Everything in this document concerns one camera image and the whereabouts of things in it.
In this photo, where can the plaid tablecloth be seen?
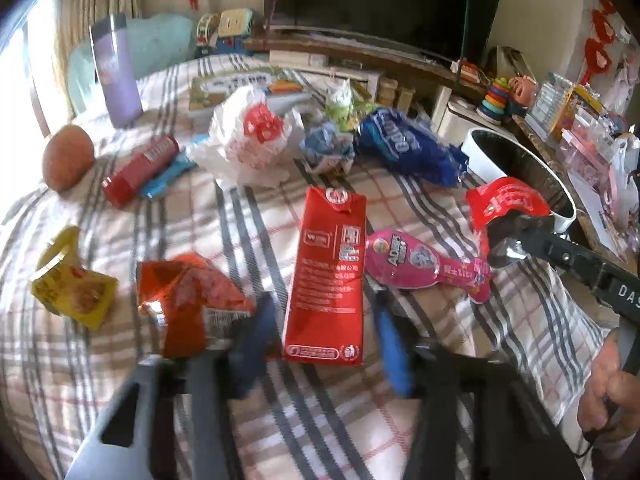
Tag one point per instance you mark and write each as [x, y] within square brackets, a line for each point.
[240, 240]

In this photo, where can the white paper sheet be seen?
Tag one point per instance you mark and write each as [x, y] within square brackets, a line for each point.
[600, 220]

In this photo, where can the beige bag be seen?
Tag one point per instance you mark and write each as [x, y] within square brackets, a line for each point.
[505, 62]

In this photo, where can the yellow toy package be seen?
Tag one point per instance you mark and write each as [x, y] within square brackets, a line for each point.
[580, 110]

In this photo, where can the blue-white paper wrapper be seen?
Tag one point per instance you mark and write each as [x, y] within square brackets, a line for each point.
[327, 147]

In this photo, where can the person's right hand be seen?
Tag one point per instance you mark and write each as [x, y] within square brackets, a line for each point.
[607, 395]

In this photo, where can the rainbow stacking rings toy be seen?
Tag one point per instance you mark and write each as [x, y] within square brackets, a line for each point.
[492, 100]

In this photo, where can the yellow snack packet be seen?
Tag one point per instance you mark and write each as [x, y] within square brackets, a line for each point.
[75, 295]

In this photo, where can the pink snack package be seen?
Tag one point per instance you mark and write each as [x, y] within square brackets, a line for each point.
[400, 260]

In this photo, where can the colourful toy set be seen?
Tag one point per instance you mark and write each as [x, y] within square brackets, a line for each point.
[225, 27]

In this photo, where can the black television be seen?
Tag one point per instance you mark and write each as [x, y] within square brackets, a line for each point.
[375, 0]

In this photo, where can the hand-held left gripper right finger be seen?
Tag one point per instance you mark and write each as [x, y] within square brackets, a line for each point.
[395, 355]

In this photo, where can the pile of clear plastic packages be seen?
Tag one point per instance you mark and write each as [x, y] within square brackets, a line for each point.
[590, 145]

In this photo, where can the wooden toy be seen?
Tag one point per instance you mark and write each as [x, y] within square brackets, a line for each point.
[397, 96]

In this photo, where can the red carton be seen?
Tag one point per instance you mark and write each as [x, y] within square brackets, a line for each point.
[325, 270]

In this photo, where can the orange toy phone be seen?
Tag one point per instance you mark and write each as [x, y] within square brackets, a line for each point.
[472, 72]

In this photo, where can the light blue wrapper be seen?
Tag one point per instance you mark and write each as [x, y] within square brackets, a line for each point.
[165, 181]

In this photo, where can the brown round ball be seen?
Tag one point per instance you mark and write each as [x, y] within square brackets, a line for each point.
[67, 157]

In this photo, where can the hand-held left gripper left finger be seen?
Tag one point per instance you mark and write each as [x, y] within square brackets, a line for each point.
[251, 355]

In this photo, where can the dark blue cookie bag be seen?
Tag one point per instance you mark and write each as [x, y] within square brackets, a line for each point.
[405, 145]

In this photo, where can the marble counter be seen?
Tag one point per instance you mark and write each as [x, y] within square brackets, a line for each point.
[590, 230]

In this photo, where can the television stand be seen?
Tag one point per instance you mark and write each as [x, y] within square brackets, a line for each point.
[400, 67]

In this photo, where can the white bin with black liner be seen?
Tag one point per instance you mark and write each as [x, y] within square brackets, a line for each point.
[530, 165]

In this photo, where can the red snack tube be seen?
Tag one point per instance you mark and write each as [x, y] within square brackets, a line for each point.
[140, 170]

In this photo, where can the orange-red snack bag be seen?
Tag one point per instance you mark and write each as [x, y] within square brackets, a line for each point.
[195, 290]

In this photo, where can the purple tumbler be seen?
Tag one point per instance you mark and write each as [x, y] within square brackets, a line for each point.
[117, 75]

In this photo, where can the children's picture book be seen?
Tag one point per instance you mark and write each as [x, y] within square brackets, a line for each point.
[235, 85]

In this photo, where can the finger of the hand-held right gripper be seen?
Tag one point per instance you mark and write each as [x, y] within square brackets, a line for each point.
[565, 257]

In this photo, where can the red paper wall ornament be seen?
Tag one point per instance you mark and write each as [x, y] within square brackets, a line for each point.
[600, 45]

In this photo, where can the white plastic bag red print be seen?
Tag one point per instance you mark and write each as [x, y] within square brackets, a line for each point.
[235, 152]

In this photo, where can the green wrapper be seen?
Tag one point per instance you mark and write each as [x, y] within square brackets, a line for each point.
[345, 105]

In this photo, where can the red foil wrapper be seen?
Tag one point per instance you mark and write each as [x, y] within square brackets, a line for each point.
[505, 200]

